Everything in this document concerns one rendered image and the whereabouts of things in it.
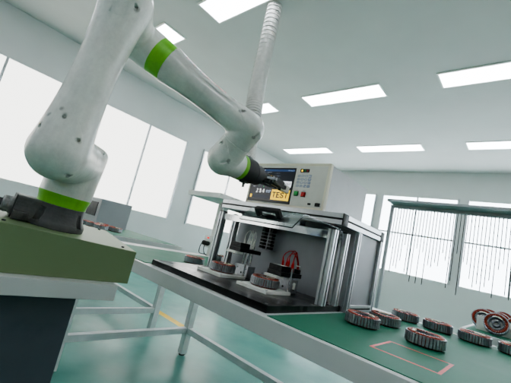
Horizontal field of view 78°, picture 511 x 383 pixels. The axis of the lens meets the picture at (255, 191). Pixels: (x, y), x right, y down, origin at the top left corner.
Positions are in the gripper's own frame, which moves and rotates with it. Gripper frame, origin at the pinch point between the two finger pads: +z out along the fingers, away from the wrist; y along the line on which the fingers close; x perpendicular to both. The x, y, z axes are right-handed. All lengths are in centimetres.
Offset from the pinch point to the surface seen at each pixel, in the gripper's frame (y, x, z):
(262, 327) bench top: 26, -46, -29
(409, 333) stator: 52, -40, 10
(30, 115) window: -468, 79, -14
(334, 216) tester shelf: 21.6, -8.0, 6.9
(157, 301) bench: -157, -91, 64
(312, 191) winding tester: 8.3, 1.6, 9.8
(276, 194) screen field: -10.6, -1.1, 9.7
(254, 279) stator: 2.8, -37.6, -8.5
